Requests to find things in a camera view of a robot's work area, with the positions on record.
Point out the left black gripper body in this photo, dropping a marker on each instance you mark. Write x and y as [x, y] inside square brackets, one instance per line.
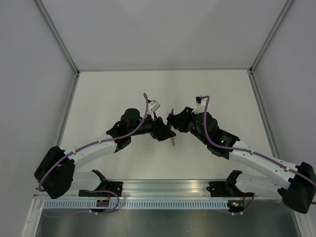
[150, 127]

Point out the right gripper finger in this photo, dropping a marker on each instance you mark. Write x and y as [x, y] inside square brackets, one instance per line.
[178, 123]
[183, 113]

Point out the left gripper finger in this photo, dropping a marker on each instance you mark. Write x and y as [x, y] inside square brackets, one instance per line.
[163, 127]
[164, 136]

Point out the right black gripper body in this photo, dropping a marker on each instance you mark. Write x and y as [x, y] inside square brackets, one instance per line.
[189, 121]

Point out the black purple-tipped marker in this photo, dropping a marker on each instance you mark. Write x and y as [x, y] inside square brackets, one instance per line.
[170, 116]

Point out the orange highlighter pen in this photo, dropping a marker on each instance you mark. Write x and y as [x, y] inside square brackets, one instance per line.
[173, 141]

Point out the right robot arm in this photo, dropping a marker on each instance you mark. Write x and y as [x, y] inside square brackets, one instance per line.
[294, 185]

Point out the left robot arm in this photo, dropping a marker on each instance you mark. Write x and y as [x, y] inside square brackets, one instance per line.
[58, 172]

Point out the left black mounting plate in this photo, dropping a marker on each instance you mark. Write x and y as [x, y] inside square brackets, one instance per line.
[108, 190]

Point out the black mounting plate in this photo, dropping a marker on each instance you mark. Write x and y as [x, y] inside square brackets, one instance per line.
[218, 189]
[108, 190]

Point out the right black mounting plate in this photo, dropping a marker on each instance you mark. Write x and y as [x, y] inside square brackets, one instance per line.
[218, 189]

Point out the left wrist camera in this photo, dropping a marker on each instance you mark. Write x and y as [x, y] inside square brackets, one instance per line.
[153, 106]

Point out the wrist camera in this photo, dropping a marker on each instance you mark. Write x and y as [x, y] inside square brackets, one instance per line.
[153, 106]
[200, 105]

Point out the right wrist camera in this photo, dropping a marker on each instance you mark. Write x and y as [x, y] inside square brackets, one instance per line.
[200, 105]

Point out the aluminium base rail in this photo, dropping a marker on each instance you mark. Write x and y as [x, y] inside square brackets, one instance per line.
[168, 188]

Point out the right aluminium frame post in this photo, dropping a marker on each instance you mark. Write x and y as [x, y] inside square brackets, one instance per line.
[281, 17]

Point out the aluminium frame post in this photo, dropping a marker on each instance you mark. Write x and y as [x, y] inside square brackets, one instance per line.
[281, 17]
[57, 37]

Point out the white slotted cable duct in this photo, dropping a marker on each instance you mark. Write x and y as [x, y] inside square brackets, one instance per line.
[138, 204]

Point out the left aluminium frame post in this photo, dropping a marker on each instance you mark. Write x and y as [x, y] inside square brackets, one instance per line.
[57, 37]

